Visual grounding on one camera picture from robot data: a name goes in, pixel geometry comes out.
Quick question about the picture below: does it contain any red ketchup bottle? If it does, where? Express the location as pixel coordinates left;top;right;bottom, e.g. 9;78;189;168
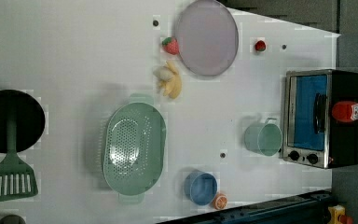
332;101;358;123

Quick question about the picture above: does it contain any black toaster oven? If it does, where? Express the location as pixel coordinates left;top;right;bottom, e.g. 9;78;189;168
282;69;358;169

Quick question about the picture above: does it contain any peeled toy banana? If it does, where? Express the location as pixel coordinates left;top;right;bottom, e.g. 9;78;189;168
154;60;182;99

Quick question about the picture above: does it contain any green oval colander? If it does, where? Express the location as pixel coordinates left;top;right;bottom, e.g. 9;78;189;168
102;93;167;204

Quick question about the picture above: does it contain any blue cup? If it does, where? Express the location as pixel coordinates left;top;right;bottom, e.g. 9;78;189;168
184;170;217;206

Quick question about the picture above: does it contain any lilac round plate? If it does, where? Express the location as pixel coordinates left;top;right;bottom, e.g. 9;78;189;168
174;0;239;76

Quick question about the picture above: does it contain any green mug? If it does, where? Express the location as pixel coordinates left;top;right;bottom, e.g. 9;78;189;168
244;118;282;157

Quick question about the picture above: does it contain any orange slice toy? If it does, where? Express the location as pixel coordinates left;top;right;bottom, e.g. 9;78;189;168
213;193;227;210

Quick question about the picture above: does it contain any small red strawberry toy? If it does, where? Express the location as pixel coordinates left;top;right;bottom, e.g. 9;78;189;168
255;40;267;52

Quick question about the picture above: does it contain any green slotted spatula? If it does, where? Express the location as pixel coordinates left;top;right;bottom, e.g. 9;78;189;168
0;112;38;202

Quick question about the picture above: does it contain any black round pan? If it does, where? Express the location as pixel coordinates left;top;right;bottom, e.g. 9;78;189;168
0;90;46;153

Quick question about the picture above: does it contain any yellow red toy figure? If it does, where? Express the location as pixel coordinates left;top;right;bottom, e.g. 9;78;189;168
328;205;353;224

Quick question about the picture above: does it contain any black cylinder base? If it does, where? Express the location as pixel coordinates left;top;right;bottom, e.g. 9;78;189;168
0;215;26;224

